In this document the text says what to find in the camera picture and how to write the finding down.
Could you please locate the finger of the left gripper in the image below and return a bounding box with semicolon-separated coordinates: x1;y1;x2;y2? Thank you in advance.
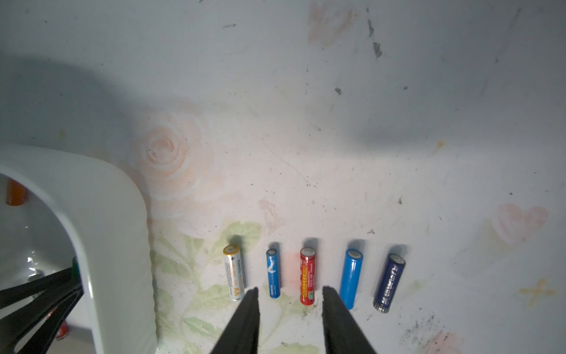
1;283;83;353
1;268;75;310

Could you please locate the white orange AA battery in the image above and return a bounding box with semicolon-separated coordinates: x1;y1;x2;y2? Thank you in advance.
223;245;245;302

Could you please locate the red AA battery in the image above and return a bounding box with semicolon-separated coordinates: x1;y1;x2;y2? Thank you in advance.
300;247;316;306

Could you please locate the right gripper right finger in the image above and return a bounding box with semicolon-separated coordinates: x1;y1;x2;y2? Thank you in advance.
322;286;377;354

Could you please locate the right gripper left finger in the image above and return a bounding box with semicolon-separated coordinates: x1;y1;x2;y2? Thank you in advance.
211;288;260;354

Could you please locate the white plastic storage box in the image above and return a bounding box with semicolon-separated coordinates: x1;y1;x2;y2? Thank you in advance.
1;145;157;353

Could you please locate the dark blue AAA battery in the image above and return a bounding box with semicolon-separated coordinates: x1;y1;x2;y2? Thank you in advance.
373;254;406;314

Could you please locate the floral table mat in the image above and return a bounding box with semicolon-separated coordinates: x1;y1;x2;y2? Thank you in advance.
1;1;565;353

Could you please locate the red AAA battery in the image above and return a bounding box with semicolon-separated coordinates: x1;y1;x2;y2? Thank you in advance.
55;321;70;341

